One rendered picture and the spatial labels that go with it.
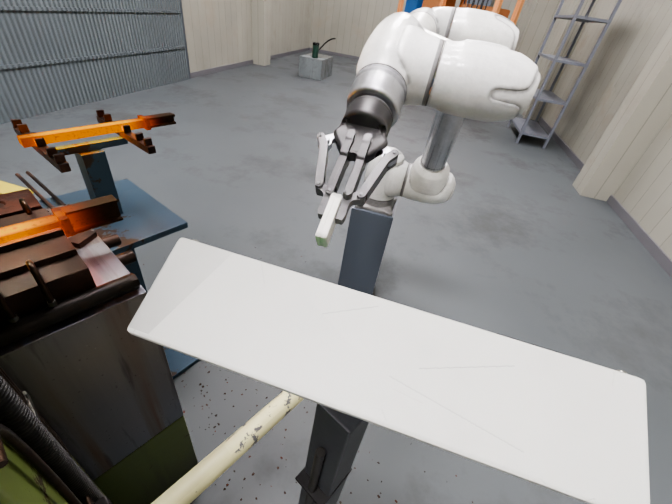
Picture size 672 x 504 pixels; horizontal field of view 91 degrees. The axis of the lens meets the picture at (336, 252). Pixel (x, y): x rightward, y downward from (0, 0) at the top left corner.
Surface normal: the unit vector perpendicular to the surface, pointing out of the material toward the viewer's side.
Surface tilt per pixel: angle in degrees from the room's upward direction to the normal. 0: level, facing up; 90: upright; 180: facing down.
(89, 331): 90
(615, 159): 90
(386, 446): 0
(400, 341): 30
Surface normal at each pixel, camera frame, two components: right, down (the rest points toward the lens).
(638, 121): -0.27, 0.55
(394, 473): 0.13, -0.79
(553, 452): -0.04, -0.40
